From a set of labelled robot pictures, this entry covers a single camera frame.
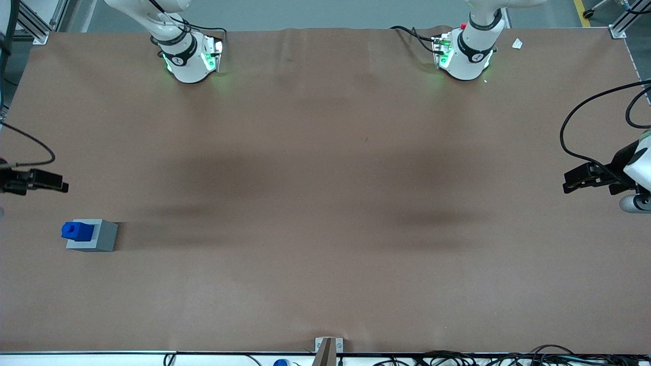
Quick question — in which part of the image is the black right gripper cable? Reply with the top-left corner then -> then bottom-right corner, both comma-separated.
0,120 -> 56,169

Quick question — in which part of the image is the brown table mat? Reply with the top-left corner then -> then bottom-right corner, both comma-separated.
0,25 -> 651,354

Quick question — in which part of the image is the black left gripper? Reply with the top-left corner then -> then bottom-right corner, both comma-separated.
563,140 -> 643,196

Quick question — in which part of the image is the silver aluminium frame profile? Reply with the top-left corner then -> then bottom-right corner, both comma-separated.
609,0 -> 651,40
15,0 -> 70,46

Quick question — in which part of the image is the black cable bundle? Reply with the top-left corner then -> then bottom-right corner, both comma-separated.
374,344 -> 651,366

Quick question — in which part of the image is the short black looped cable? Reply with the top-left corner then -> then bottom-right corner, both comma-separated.
625,86 -> 651,129

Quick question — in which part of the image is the long black left gripper cable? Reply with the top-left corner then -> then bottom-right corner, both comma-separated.
559,80 -> 651,185

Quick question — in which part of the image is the silver metal bracket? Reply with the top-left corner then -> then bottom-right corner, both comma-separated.
314,337 -> 344,354

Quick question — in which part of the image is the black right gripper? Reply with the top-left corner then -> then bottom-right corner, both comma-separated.
0,167 -> 70,197

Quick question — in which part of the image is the blue plastic part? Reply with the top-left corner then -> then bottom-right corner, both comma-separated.
61,221 -> 96,242

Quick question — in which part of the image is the black caster wheel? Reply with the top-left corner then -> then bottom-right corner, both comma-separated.
582,0 -> 627,20

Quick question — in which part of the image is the black left base cable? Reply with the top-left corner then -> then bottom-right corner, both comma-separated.
390,25 -> 439,54

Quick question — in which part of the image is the gray square hollow base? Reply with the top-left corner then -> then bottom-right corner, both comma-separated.
65,219 -> 119,253

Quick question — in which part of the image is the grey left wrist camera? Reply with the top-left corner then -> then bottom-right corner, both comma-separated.
619,194 -> 651,214

